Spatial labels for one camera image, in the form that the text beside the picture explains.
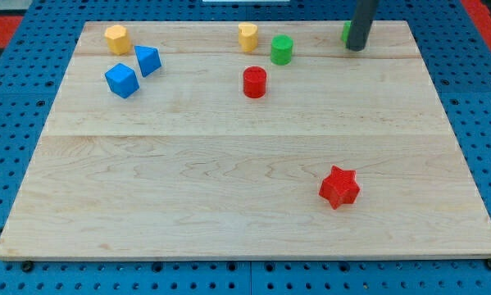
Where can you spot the yellow heart block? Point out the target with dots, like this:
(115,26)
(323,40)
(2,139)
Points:
(248,36)

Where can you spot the red cylinder block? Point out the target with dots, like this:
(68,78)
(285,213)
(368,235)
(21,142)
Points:
(254,82)

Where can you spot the wooden board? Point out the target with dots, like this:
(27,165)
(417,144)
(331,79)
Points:
(188,168)

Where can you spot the red star block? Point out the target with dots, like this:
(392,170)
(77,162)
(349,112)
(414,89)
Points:
(340,187)

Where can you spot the green cylinder block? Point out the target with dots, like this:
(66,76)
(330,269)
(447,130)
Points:
(281,50)

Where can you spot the blue triangle block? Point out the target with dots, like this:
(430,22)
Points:
(148,59)

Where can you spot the blue cube block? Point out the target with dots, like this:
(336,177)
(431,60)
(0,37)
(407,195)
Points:
(122,80)

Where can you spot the green block behind tool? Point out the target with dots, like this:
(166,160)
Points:
(346,30)

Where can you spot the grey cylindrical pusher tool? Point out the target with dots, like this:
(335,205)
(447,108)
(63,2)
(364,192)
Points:
(361,23)

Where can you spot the yellow hexagon block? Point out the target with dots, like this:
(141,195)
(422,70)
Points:
(118,40)

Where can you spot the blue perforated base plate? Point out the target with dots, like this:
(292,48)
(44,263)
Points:
(33,64)

